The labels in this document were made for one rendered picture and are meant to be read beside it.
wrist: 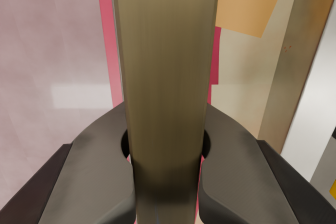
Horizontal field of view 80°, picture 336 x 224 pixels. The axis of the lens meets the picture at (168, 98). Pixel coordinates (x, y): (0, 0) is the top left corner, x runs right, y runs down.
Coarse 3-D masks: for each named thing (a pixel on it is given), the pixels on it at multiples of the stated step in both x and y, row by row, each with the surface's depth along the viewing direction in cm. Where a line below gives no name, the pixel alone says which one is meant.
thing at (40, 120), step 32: (0, 96) 17; (32, 96) 17; (64, 96) 17; (96, 96) 17; (0, 128) 18; (32, 128) 18; (64, 128) 19; (0, 160) 20; (32, 160) 20; (128, 160) 21; (0, 192) 22
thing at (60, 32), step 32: (0, 0) 14; (32, 0) 14; (64, 0) 14; (96, 0) 14; (0, 32) 15; (32, 32) 15; (64, 32) 15; (96, 32) 15; (0, 64) 16; (32, 64) 16; (64, 64) 16; (96, 64) 16
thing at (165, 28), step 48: (144, 0) 5; (192, 0) 5; (144, 48) 6; (192, 48) 6; (144, 96) 6; (192, 96) 7; (144, 144) 7; (192, 144) 8; (144, 192) 9; (192, 192) 9
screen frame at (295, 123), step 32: (320, 0) 12; (288, 32) 15; (320, 32) 12; (288, 64) 15; (320, 64) 13; (288, 96) 16; (320, 96) 14; (288, 128) 16; (320, 128) 16; (288, 160) 17
